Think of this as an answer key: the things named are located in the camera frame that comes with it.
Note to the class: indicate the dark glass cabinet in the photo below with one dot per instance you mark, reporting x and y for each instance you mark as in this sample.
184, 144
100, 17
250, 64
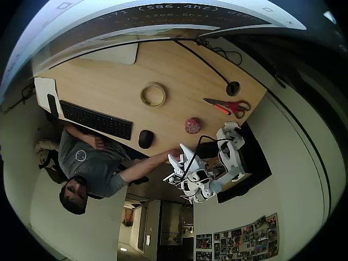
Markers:
171, 217

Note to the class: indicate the black computer mouse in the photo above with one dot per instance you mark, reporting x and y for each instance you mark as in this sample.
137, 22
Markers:
146, 139

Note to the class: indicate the orange craft knife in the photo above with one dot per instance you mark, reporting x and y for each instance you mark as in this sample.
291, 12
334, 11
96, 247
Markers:
222, 109

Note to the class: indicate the white leader arm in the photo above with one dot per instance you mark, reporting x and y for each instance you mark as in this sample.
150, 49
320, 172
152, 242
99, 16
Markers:
175, 166

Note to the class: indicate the white notebook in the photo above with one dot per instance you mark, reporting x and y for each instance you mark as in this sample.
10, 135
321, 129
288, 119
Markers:
43, 89

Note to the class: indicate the person's right forearm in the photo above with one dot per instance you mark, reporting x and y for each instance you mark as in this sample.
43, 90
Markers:
146, 166

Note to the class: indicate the white perforated controller holder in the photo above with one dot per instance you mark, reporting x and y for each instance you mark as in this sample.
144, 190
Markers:
231, 125

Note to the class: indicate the black side cabinet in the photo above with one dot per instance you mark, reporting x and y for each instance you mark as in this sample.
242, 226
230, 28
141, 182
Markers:
255, 168

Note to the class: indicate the man in grey t-shirt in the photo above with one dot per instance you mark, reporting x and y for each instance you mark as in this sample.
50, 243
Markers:
92, 166

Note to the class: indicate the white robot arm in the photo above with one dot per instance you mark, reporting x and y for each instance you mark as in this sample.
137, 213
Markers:
231, 160

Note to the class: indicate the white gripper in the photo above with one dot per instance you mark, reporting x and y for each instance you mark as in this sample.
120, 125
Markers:
182, 161

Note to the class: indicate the silver monitor stand base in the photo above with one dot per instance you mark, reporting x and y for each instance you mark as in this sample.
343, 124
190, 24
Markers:
114, 55

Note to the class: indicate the large photo collage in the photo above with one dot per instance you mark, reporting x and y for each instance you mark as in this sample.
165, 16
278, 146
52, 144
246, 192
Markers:
247, 239

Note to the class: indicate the large curved monitor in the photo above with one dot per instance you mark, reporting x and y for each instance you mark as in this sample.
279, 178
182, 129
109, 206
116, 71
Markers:
163, 16

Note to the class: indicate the small photo sheet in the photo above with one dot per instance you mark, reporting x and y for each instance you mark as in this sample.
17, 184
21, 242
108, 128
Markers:
204, 241
204, 256

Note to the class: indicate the beige cloth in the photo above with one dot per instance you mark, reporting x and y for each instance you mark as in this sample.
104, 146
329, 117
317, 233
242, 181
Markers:
44, 146

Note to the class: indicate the beige masking tape roll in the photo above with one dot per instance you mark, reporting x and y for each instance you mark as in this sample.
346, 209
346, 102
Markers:
152, 104

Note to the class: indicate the black phone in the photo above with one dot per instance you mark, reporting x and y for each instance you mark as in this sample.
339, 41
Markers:
52, 104

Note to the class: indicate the black keyboard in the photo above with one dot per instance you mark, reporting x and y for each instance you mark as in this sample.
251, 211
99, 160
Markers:
95, 119

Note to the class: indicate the person's left hand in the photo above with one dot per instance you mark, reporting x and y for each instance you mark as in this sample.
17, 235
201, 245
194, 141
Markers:
99, 142

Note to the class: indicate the person's right hand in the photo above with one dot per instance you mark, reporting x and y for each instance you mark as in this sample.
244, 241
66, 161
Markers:
175, 154

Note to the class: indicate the person's left forearm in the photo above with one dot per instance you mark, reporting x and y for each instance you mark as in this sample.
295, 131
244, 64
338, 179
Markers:
80, 133

